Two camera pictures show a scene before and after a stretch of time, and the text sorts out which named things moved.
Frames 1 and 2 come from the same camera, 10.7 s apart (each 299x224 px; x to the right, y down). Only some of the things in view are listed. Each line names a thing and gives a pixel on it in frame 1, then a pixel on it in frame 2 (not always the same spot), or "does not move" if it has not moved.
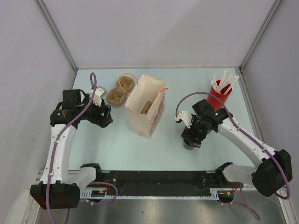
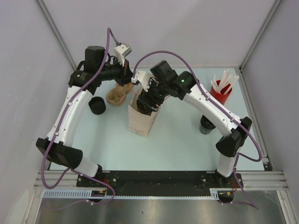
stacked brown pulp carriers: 116,96 does not move
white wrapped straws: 227,81 does not move
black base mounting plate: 164,183 does not move
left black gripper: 101,120 -> 125,73
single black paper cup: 188,147 -> 143,107
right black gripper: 188,133 -> 146,96
